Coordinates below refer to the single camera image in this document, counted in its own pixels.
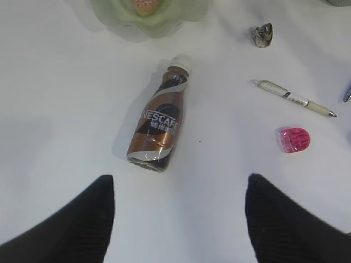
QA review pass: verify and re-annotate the sugared bread roll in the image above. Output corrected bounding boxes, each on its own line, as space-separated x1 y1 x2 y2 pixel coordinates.
131 0 160 16

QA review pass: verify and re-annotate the brown Nescafe coffee bottle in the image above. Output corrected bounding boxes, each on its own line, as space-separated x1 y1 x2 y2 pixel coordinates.
126 54 191 172

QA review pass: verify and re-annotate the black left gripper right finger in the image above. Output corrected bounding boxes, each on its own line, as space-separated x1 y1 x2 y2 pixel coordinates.
245 174 350 262

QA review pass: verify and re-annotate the cream white ballpoint pen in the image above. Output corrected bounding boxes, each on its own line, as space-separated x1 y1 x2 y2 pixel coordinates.
252 79 337 118

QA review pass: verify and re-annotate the green plastic woven basket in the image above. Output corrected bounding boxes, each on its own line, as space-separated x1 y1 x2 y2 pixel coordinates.
323 0 351 7

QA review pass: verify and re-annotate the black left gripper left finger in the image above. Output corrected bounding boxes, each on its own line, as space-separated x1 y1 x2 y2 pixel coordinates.
1 175 114 262

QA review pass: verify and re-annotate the grey paper ball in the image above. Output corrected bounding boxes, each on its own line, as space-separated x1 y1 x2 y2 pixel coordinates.
252 23 273 48

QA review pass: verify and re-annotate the grey white ballpoint pen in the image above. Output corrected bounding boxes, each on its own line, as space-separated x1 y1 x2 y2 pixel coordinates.
343 86 351 102

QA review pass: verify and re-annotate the green wavy glass plate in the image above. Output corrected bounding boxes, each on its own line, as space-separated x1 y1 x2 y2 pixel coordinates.
91 1 209 38

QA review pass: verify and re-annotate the pink pencil sharpener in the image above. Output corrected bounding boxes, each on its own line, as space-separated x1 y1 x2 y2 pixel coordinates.
276 127 311 153

